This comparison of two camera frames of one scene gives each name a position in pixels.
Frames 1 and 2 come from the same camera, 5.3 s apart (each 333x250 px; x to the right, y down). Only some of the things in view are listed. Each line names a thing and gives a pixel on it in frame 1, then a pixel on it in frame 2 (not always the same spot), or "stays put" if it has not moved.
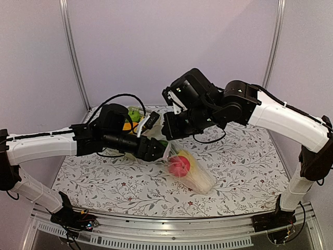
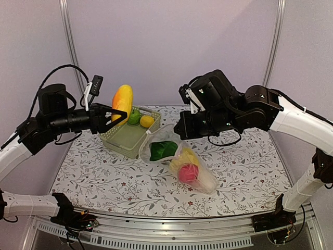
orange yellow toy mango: x=127 y=126 → x=123 y=100
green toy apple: x=135 y=115 stays put
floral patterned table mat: x=245 y=162 stays put
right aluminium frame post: x=275 y=43 stays put
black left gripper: x=148 y=155 → x=98 y=111
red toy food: x=179 y=165 → x=188 y=172
